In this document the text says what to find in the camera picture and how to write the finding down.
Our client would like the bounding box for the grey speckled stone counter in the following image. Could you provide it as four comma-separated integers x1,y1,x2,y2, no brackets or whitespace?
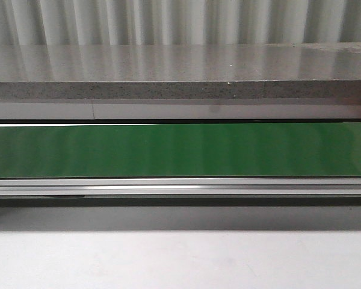
0,43,361,122

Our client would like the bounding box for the green conveyor belt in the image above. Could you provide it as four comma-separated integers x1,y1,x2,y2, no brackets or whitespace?
0,122,361,178

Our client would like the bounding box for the white pleated curtain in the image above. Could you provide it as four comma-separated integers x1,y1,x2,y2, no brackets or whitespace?
0,1,361,45

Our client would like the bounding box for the aluminium conveyor side rail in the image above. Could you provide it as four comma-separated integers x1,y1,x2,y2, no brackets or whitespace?
0,176,361,198

